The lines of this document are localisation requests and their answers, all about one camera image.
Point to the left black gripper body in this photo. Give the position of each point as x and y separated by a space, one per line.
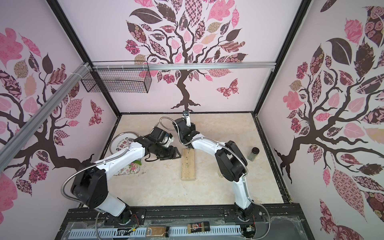
164 152

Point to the wooden block with nails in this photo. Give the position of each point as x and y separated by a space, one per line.
188 165

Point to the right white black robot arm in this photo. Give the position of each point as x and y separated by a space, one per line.
231 162

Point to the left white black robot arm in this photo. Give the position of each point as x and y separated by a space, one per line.
90 185

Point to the floral cloth mat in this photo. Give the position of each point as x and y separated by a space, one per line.
130 169

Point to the white round plate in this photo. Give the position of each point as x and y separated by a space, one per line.
122 141

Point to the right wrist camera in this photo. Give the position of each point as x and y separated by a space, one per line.
187 120

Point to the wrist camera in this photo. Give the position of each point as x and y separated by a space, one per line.
161 137
187 120

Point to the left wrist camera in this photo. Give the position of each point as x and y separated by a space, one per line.
161 137

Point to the white slotted cable duct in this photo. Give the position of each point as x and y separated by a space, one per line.
128 233

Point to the black wire basket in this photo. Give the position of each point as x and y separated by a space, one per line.
118 77

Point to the rear aluminium rail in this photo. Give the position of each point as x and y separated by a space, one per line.
168 67

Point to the aluminium rail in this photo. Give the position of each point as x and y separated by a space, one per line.
168 67
9 151

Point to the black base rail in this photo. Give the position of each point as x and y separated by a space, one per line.
269 222

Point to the left aluminium rail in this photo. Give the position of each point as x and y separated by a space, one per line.
9 151

